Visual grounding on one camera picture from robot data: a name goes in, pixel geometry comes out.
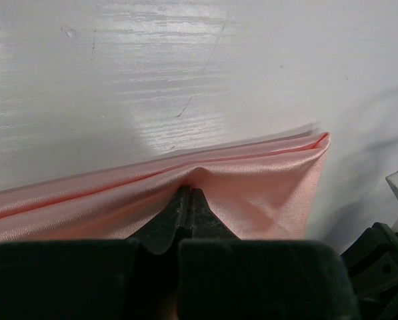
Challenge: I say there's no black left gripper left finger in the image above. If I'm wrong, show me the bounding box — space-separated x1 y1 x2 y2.
0 187 189 319

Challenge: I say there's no pink satin napkin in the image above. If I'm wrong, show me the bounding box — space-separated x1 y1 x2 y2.
0 133 331 243

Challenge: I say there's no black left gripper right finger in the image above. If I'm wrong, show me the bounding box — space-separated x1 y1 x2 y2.
178 189 359 319

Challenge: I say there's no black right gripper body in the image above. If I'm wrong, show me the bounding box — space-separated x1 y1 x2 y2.
341 223 398 319

